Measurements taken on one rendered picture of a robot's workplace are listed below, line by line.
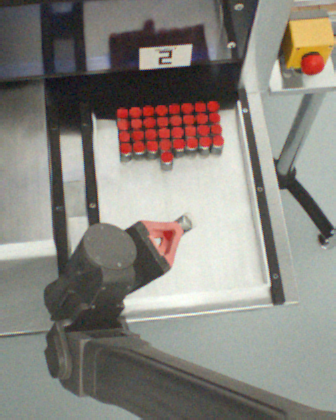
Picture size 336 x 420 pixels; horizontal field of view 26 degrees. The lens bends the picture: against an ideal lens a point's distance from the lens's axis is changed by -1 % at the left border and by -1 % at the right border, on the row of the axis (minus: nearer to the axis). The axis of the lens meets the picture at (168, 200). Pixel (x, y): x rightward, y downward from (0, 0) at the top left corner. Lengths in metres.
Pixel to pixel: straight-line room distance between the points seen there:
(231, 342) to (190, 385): 1.51
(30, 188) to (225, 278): 0.36
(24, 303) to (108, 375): 0.53
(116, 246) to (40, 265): 0.50
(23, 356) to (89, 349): 1.39
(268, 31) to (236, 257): 0.37
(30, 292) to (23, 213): 0.14
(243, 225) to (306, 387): 0.94
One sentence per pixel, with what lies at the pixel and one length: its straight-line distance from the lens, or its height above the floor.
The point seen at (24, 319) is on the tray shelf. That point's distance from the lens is 1.20.
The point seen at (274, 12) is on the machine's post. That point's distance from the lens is 1.17.
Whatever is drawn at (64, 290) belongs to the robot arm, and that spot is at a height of 1.30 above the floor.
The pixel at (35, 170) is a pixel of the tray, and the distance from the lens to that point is 1.28.
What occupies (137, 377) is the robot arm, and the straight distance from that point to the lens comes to 0.65.
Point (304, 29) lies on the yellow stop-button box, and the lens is 1.27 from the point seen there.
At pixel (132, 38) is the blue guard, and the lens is 1.17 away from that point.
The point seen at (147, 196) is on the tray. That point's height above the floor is 0.88.
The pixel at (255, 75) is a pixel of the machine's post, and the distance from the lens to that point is 1.31.
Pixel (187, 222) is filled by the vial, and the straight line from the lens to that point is 0.92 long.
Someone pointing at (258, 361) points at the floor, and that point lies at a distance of 2.09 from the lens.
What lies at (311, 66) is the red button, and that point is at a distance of 1.26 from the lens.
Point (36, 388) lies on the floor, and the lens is 2.07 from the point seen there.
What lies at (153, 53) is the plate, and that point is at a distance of 1.20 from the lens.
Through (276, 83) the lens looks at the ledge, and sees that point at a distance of 1.38.
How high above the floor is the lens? 2.03
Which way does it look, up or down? 67 degrees down
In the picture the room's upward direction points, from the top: 5 degrees clockwise
